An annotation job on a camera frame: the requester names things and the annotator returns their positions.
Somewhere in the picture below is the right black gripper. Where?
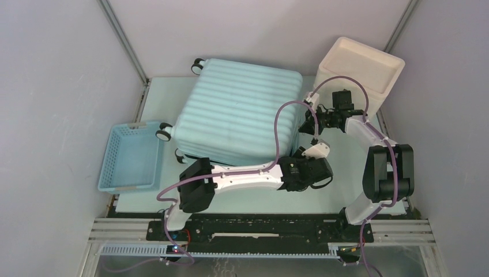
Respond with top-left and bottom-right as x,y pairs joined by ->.
300,104 -> 338,136

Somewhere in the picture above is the light blue ribbed suitcase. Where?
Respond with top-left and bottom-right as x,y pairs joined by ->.
156,58 -> 303,166

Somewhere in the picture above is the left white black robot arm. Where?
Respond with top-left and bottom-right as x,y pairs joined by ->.
157,156 -> 333,240

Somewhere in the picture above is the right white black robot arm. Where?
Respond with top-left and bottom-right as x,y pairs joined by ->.
299,89 -> 414,241

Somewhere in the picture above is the cream plastic drawer cabinet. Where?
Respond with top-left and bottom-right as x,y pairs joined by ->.
313,37 -> 405,118

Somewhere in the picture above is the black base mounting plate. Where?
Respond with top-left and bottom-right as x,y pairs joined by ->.
169,214 -> 374,254

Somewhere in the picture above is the blue perforated plastic basket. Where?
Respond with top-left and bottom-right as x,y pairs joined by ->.
97,121 -> 163,194

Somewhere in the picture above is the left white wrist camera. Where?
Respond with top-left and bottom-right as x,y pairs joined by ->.
301,140 -> 330,159

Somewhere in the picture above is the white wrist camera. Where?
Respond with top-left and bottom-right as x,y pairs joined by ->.
304,92 -> 319,112
301,140 -> 330,159

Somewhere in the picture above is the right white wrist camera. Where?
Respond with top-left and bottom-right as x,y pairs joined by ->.
304,92 -> 319,112

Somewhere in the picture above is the aluminium frame rail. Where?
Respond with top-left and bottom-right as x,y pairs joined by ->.
79,214 -> 447,276

